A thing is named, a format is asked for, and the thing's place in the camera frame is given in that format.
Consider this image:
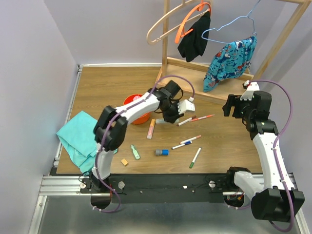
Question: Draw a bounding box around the green blue highlighter pen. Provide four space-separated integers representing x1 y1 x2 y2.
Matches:
156 119 179 124

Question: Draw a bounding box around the orange round desk organizer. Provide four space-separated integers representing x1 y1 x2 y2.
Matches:
123 94 151 125

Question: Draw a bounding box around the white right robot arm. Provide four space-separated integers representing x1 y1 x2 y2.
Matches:
222 91 305 222

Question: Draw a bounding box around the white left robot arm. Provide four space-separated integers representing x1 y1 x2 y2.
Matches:
90 80 183 193

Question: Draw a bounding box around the orange transparent pen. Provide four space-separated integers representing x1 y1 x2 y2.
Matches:
190 114 215 122

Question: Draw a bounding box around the brown cap white marker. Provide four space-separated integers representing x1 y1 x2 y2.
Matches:
177 115 196 126

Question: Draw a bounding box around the blue cap white marker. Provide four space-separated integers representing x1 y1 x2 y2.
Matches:
171 140 192 150

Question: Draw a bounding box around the pink cap white marker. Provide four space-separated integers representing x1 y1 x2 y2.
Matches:
179 135 202 144

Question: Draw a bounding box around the wooden clothes rack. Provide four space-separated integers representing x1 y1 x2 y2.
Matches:
154 0 311 104

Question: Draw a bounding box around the grey blue cylinder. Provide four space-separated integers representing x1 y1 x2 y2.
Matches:
155 149 169 156

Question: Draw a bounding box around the blue fish pattern garment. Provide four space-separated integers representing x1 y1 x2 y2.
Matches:
203 36 257 92

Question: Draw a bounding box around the green cap white marker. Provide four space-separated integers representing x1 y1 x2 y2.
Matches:
189 147 202 169

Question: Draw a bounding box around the small wooden block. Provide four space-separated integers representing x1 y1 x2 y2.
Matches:
121 159 129 166

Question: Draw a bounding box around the black hanging garment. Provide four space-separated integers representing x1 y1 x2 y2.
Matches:
177 11 211 62

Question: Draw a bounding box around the beige wooden hanger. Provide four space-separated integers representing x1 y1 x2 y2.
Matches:
146 0 200 45

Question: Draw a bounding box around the orange plastic hanger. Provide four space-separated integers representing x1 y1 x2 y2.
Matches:
175 0 212 44

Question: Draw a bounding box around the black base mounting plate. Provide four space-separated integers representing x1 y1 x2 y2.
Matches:
80 173 249 207

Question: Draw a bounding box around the teal folded cloth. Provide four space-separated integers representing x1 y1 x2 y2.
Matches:
57 111 98 173

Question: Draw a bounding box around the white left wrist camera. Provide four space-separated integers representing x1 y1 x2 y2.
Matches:
177 97 195 115

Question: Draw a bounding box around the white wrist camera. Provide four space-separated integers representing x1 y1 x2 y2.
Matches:
177 97 195 115
240 80 260 101

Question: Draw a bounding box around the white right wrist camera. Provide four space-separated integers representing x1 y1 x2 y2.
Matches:
240 80 260 101

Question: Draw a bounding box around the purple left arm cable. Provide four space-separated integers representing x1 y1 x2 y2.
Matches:
92 75 195 213

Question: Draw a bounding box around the blue wire hanger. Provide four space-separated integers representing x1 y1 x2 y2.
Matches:
201 0 261 44

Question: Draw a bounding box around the aluminium frame rail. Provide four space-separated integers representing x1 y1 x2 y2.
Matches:
28 64 82 234

